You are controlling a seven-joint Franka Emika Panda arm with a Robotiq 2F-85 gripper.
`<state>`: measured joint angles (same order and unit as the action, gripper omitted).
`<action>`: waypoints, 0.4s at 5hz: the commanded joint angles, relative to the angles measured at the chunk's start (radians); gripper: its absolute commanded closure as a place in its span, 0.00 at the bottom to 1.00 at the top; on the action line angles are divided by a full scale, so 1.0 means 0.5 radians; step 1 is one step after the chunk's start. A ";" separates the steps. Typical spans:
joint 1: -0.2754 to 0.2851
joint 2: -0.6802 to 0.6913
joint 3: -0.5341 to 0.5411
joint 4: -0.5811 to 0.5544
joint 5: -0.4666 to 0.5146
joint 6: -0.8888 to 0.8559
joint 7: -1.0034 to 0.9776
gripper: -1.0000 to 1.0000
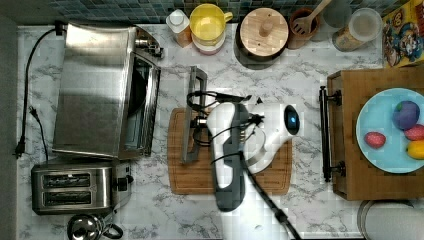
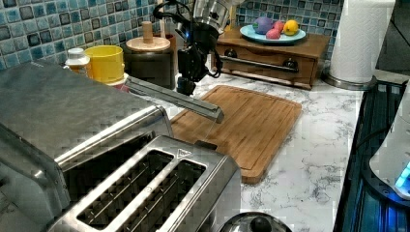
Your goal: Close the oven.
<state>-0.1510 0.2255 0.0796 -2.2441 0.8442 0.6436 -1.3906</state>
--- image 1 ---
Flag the wooden spatula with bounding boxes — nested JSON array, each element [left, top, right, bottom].
[[293, 0, 332, 35]]

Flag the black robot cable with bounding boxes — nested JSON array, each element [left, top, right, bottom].
[[238, 151, 303, 240]]

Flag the cereal filled glass jar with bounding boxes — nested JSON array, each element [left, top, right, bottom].
[[332, 8, 382, 52]]

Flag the yellow plastic cup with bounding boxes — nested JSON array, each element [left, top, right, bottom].
[[189, 4, 233, 46]]

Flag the stainless steel kettle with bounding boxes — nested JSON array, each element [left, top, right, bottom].
[[67, 214, 123, 240]]

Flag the red toy fruit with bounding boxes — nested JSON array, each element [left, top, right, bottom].
[[404, 124, 424, 141]]

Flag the wooden drawer box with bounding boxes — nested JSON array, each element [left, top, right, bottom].
[[319, 67, 424, 200]]

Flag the silver two-slot toaster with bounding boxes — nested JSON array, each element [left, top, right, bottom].
[[31, 162, 134, 215]]

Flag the black oven power cord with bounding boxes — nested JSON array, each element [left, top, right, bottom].
[[13, 20, 66, 160]]

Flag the empty clear glass jar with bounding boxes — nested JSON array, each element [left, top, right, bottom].
[[312, 0, 352, 42]]

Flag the black toaster power cord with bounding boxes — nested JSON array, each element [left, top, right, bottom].
[[28, 105, 50, 162]]

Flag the pink toy fruit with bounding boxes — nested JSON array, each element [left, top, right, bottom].
[[364, 132, 386, 149]]

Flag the yellow toy lemon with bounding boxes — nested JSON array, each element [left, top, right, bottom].
[[406, 140, 424, 160]]

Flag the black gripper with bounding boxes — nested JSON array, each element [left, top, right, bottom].
[[189, 115, 207, 129]]

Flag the light blue plate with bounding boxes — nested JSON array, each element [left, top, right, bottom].
[[356, 88, 424, 174]]

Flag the purple toy fruit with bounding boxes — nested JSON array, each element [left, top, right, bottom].
[[392, 101, 420, 130]]

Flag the Cap'n Crunch cereal box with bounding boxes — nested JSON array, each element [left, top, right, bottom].
[[382, 0, 424, 68]]

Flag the pink bowl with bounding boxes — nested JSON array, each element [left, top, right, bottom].
[[193, 38, 225, 55]]

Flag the bamboo cutting board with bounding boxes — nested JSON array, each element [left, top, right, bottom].
[[167, 108, 292, 195]]

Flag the white cap spice bottle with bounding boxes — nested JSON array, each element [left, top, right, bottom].
[[166, 9, 192, 48]]

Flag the brown utensil holder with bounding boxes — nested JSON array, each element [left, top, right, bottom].
[[287, 8, 320, 50]]

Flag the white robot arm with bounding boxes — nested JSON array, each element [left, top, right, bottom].
[[187, 91, 301, 212]]

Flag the oven door with handle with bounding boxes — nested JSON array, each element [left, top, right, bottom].
[[125, 55, 207, 164]]

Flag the black canister with wooden lid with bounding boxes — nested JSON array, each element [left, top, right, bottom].
[[234, 8, 289, 70]]

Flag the stainless steel toaster oven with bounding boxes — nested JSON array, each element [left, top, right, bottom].
[[52, 24, 163, 160]]

